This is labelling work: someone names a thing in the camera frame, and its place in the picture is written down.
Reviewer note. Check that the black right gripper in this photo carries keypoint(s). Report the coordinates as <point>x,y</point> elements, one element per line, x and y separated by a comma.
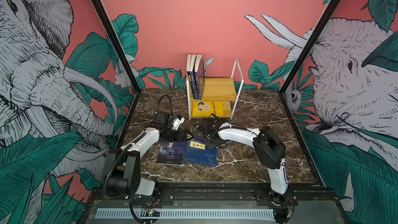
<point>209,145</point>

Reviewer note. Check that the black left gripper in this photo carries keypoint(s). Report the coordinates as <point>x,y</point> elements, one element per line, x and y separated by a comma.
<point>182,138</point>

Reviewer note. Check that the blue book with yellow label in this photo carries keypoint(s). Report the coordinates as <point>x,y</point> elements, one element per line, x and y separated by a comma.
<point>197,152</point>

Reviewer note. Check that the purple book with old man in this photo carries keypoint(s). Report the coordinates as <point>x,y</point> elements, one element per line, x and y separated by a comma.
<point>193,76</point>

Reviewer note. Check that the navy book with yellow label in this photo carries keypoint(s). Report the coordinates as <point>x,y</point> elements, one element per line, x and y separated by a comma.
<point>193,137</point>

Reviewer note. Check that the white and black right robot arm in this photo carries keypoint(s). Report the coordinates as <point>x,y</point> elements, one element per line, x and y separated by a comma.
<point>270,150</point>

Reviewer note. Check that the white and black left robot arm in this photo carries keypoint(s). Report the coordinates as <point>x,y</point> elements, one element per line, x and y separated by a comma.
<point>122,170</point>

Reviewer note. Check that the dark purple book white strip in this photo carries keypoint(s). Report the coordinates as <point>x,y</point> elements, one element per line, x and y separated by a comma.
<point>172,153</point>

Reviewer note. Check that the yellow cartoon cover book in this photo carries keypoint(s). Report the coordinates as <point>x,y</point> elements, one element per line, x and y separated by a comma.
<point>205,109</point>

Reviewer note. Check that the dark brown standing book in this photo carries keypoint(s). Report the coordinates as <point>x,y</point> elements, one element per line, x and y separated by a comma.
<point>190,78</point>

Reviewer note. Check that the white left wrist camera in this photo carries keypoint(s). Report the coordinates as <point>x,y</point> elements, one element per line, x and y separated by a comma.
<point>177,122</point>

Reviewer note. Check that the white frame wooden bookshelf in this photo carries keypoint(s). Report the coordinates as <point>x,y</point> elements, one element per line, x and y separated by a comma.
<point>224,89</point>

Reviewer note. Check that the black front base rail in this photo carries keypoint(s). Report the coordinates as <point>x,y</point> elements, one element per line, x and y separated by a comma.
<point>313,204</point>

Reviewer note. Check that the white slotted cable duct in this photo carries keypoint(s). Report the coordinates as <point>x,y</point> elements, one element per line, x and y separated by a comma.
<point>185,213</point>

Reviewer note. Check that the black left frame post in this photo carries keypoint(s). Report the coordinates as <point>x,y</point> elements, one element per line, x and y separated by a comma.
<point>111,33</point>

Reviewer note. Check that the black frame post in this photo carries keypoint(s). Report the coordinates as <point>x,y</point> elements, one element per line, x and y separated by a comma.
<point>111,33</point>
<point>322,22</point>

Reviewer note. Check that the black right frame post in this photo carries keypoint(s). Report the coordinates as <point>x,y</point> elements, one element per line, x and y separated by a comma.
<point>322,22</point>

